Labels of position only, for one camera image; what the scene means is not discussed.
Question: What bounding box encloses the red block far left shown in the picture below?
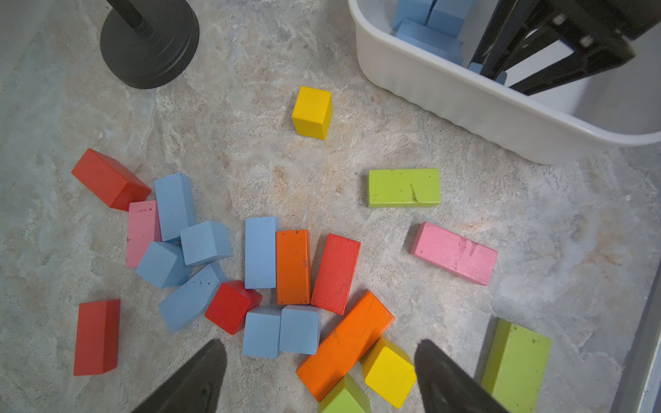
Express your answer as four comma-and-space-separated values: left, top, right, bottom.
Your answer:
73, 299, 120, 376

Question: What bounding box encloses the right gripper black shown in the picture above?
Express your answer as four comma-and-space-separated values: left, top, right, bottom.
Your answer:
472, 0, 660, 96

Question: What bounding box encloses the blue cube pile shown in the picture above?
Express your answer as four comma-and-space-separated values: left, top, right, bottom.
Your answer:
180, 221, 232, 266
242, 306, 282, 359

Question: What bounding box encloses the green block by pink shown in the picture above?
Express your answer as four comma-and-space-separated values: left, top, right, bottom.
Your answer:
368, 168, 442, 208

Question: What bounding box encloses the pink block lower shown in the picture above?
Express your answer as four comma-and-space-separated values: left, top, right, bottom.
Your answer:
411, 222, 499, 286

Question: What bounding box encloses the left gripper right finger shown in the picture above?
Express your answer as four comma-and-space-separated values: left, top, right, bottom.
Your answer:
414, 339, 507, 413

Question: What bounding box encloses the orange block short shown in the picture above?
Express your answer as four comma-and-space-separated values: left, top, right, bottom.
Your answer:
276, 230, 312, 306

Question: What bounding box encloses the white plastic tray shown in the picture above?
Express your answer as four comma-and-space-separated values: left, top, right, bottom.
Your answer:
349, 1, 660, 165

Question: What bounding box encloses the blue cube beside orange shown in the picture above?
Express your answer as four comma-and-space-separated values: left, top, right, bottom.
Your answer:
279, 305, 322, 354

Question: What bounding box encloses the blue block pile left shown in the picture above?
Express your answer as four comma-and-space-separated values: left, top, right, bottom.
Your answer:
158, 263, 227, 333

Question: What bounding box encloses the blue block pile top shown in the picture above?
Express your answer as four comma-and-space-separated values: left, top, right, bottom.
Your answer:
155, 172, 197, 243

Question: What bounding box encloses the green block front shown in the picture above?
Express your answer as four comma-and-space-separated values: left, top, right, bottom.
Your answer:
481, 319, 553, 412

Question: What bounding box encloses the red cube in pile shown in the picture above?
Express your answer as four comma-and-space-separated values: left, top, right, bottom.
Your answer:
205, 280, 263, 335

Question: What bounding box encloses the blue block isolated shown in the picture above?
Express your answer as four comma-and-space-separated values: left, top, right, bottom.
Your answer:
136, 242, 194, 288

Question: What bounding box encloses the black microphone stand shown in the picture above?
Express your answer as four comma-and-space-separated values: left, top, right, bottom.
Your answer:
100, 0, 200, 89

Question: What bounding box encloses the pink block in pile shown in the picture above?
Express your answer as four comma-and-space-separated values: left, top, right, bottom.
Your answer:
126, 201, 162, 268

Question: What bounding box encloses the red block lower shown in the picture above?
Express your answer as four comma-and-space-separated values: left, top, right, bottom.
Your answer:
311, 234, 361, 315

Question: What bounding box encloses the yellow cube near tray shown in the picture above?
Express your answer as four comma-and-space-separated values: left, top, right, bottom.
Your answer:
292, 86, 333, 140

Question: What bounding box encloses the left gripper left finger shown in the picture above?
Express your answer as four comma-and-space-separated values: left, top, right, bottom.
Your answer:
134, 339, 227, 412

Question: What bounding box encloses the green cube small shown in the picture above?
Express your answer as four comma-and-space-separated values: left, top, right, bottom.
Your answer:
318, 374, 372, 413

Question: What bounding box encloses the red block far upright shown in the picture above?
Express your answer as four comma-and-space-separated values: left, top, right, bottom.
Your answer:
72, 149, 151, 211

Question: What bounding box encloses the orange block long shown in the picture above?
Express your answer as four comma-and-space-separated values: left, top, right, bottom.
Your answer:
296, 290, 395, 402

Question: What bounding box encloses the blue block above orange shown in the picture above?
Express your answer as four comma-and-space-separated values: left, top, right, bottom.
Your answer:
244, 217, 280, 289

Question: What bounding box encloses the yellow cube lower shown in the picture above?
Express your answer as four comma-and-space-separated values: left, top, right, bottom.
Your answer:
361, 337, 417, 409

